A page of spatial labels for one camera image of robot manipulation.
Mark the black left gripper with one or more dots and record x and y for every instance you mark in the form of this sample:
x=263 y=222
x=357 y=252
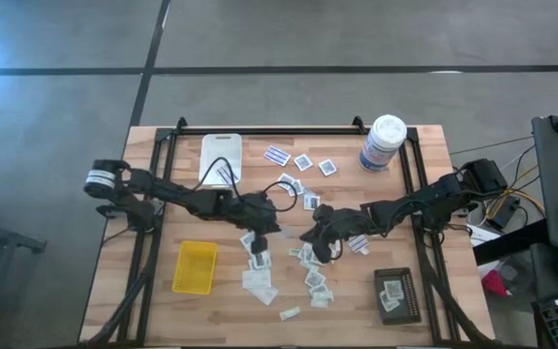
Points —
x=259 y=218

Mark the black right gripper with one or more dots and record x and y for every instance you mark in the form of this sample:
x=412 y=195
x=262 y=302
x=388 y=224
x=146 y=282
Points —
x=347 y=225

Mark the green striped white packet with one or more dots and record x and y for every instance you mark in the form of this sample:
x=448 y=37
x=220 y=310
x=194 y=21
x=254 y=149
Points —
x=294 y=252

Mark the blue striped bandage packet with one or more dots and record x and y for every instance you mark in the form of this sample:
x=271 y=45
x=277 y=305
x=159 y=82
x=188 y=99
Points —
x=225 y=174
x=277 y=155
x=357 y=243

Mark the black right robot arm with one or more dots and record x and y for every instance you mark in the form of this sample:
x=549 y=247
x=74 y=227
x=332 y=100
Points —
x=429 y=199

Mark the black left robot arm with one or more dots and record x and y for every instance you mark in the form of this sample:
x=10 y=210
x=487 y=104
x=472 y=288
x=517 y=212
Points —
x=172 y=191

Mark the plain white packet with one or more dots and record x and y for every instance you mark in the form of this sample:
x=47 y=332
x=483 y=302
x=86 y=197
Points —
x=335 y=248

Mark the white square gauze packet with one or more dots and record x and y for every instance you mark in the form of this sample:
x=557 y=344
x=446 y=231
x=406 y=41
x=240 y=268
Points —
x=256 y=279
x=264 y=295

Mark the yellow plastic basket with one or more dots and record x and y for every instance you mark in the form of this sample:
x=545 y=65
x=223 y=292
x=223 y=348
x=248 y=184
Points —
x=194 y=266

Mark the small crumpled white packet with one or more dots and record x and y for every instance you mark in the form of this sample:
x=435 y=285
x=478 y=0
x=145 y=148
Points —
x=290 y=313

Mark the black plastic basket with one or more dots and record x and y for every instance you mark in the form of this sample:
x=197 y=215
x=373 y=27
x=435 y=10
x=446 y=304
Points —
x=395 y=317

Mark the white plastic bin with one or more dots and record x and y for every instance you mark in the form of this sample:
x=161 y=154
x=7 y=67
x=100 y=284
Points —
x=221 y=152

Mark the white disinfectant wipes canister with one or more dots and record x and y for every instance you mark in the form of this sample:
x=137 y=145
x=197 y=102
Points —
x=383 y=140

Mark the white box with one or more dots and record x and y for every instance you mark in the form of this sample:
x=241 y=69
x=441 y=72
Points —
x=482 y=235

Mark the red object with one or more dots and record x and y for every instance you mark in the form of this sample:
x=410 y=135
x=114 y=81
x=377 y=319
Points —
x=494 y=283

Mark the black power adapter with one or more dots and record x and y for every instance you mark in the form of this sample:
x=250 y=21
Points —
x=502 y=213

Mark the black equipment stand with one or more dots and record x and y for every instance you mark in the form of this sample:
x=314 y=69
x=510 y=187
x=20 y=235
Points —
x=8 y=238

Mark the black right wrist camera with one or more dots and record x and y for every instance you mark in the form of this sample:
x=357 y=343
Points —
x=324 y=213

